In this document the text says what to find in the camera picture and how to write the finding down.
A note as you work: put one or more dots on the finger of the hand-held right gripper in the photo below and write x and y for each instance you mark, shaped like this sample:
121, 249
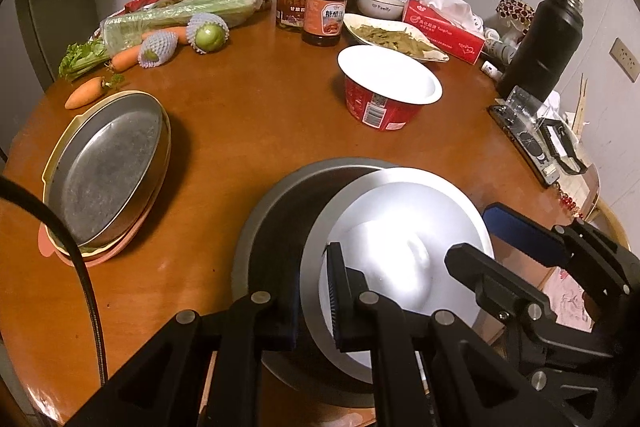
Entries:
475, 267
525, 232

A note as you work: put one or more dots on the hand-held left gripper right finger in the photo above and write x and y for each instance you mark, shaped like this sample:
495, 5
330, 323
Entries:
334, 297

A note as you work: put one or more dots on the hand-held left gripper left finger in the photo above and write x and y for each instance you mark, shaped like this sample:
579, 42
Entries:
282, 322

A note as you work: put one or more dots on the large metal bowl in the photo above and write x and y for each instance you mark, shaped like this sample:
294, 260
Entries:
270, 227

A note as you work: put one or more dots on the pink plate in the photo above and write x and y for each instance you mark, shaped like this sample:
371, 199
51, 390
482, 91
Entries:
125, 243

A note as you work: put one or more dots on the round metal pan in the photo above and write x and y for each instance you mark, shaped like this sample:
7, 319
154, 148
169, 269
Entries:
105, 167

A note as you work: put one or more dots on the pink cloth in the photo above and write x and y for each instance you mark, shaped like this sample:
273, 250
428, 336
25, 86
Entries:
565, 302

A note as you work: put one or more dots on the black and clear device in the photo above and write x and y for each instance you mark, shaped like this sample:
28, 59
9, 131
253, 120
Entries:
530, 142

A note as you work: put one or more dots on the white cloth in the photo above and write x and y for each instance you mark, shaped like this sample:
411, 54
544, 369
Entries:
556, 101

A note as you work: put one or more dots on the wooden sticks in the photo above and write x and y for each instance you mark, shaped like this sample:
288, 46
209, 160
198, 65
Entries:
581, 107

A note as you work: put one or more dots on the black thermos flask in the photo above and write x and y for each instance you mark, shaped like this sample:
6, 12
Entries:
545, 42

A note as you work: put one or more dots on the red instant noodle cup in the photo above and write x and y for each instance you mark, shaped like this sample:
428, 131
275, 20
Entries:
385, 72

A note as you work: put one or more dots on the red tissue box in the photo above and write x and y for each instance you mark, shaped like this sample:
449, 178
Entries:
440, 32

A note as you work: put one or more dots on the beaded ornament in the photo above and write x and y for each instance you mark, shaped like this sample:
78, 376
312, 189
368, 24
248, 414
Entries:
515, 9

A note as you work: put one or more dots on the white dish of vegetables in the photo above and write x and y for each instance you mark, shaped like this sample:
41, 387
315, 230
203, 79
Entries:
395, 37

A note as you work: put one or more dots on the white ceramic bowl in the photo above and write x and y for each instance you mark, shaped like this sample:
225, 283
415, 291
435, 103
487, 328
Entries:
380, 7

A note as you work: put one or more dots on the brown sauce bottle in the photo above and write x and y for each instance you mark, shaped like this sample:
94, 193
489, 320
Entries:
325, 17

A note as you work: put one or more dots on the green fruit in foam net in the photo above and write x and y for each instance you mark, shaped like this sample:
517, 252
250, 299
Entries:
150, 54
207, 37

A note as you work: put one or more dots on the pickle jar with yellow lid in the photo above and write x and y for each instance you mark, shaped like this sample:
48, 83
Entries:
290, 7

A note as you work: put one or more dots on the carrot with green top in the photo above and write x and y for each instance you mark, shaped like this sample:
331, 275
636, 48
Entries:
82, 93

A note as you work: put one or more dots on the celery in plastic bag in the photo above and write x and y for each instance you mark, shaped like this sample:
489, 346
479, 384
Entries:
200, 7

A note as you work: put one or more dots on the wall socket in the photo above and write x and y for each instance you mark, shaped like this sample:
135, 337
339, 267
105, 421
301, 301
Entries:
625, 59

